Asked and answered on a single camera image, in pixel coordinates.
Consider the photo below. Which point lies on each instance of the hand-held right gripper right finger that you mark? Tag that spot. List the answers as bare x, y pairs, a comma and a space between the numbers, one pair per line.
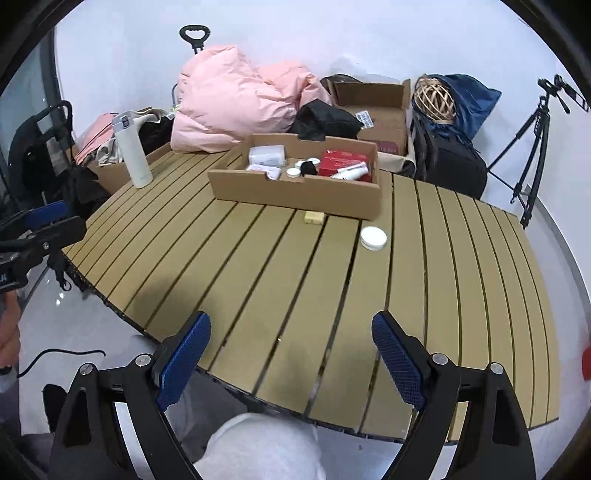
397, 355

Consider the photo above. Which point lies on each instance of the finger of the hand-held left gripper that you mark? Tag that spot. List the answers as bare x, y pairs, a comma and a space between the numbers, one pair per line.
48, 214
60, 235

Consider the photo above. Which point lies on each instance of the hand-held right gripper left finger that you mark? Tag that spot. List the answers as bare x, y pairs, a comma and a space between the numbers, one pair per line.
184, 355

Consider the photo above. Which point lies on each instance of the white tube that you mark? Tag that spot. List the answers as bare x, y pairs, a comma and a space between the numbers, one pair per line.
348, 171

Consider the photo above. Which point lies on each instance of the shallow cardboard tray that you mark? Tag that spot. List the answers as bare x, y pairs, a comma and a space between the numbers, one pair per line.
295, 194

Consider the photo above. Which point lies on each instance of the pink and white packet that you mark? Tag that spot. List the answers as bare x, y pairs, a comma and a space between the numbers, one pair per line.
265, 173

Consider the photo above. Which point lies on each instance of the small white jar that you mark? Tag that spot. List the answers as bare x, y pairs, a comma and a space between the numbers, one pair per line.
293, 172
314, 162

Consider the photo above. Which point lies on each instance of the person's left forearm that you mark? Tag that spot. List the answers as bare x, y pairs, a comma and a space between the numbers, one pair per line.
9, 332

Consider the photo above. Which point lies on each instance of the dark cloth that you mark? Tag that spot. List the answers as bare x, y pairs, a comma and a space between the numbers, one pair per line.
85, 189

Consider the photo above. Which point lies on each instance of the cardboard box with clothes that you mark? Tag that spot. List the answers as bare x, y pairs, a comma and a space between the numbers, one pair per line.
111, 177

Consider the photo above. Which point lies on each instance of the beige cloth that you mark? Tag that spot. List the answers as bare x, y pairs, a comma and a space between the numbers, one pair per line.
108, 152

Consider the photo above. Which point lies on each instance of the pink bag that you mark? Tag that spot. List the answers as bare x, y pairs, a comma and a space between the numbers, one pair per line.
99, 129

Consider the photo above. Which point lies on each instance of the white thermos bottle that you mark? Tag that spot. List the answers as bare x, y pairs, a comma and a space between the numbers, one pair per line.
134, 152

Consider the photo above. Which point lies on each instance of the person's leg in light trousers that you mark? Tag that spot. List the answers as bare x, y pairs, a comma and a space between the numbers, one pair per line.
258, 447

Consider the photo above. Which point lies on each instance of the black shoe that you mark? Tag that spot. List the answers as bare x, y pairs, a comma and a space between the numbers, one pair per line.
54, 406

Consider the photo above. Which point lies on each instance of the small yellow block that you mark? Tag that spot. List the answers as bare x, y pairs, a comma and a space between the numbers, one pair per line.
313, 218

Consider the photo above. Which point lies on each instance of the red plastic object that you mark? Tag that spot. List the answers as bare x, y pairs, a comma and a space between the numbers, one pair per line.
586, 357

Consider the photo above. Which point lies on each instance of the black backpack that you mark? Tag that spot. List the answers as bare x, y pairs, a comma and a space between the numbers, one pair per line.
452, 161

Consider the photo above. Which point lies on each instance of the red box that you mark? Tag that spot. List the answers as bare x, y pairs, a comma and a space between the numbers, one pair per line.
337, 160

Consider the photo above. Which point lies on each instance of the pink puffy duvet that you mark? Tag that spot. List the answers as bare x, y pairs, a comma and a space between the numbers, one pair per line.
231, 106

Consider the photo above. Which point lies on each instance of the white tissue pack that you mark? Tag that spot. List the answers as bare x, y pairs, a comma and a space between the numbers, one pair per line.
267, 155

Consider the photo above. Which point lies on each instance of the open cardboard box with label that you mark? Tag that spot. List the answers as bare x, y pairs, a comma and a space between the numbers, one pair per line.
383, 129

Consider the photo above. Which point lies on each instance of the black cloth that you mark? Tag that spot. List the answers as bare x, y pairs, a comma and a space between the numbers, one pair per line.
323, 120

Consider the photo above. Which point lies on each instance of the black tripod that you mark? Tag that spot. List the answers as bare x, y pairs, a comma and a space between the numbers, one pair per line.
538, 147

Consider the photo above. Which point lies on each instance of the wicker ball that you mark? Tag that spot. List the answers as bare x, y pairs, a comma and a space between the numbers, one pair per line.
434, 101

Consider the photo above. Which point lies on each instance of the blue bag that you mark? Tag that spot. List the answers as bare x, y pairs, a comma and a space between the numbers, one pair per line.
475, 101

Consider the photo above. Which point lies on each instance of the black plastic bag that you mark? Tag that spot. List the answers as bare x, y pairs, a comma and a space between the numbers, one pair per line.
341, 77

